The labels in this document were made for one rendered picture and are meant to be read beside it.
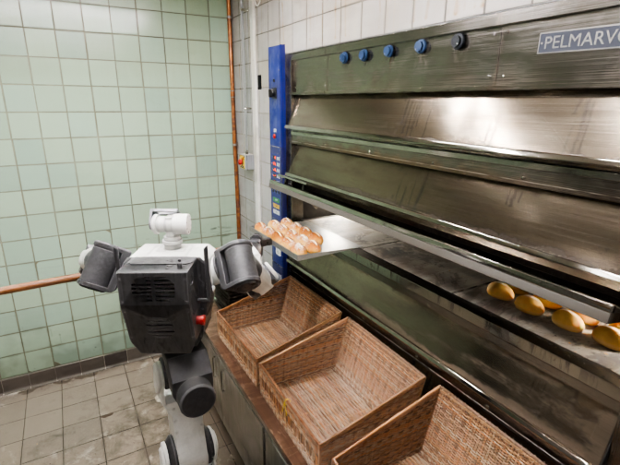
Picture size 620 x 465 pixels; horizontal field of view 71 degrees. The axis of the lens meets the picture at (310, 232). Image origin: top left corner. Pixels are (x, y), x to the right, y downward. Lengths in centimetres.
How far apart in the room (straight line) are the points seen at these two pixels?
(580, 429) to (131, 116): 282
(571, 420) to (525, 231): 54
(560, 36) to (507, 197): 44
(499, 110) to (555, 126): 19
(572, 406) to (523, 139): 75
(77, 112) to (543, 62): 257
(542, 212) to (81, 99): 262
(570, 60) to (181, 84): 245
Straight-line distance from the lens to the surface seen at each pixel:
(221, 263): 140
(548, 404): 152
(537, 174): 136
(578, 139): 129
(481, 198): 149
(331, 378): 219
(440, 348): 173
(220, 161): 330
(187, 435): 176
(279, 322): 266
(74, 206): 318
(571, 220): 133
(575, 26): 135
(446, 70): 160
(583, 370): 141
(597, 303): 116
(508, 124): 141
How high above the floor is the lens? 186
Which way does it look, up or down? 17 degrees down
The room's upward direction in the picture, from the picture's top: straight up
